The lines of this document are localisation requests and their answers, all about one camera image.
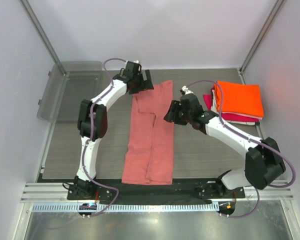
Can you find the slotted white cable duct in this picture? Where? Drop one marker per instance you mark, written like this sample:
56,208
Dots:
117,208

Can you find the orange folded t shirt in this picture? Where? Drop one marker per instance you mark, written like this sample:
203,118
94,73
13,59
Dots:
240,99

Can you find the white folded t shirt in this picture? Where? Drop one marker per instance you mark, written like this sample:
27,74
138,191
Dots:
216,99

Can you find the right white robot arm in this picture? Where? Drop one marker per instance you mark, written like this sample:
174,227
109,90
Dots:
262,165

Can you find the salmon pink t shirt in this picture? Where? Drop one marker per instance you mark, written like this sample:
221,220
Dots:
150,151

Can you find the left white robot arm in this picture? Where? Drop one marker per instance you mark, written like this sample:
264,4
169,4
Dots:
93,123

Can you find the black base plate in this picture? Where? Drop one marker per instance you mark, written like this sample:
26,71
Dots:
181,191

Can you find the magenta folded t shirt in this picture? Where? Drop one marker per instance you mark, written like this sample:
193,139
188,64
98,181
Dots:
230,117

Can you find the clear grey plastic bin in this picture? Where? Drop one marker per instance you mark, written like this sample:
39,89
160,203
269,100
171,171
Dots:
64,92

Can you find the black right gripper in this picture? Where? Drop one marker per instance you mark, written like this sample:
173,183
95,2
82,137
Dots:
172,115

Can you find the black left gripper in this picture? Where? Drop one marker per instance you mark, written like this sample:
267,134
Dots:
146,85

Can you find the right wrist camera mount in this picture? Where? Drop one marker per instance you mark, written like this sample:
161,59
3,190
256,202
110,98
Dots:
185,90

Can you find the aluminium frame rail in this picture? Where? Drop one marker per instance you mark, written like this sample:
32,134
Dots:
49,192

